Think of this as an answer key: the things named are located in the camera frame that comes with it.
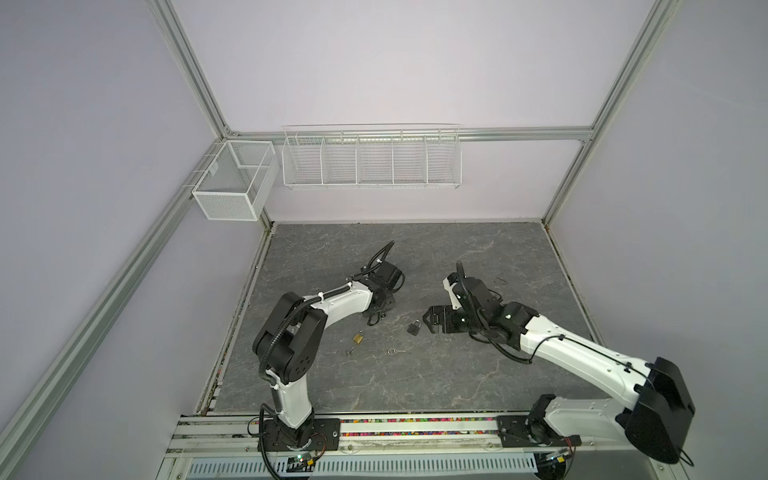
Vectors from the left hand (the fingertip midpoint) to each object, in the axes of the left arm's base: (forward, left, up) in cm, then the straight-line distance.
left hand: (385, 306), depth 94 cm
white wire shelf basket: (+41, +2, +28) cm, 50 cm away
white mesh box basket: (+41, +48, +20) cm, 66 cm away
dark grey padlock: (-7, -9, -2) cm, 11 cm away
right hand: (-10, -14, +10) cm, 20 cm away
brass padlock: (-8, +9, -3) cm, 12 cm away
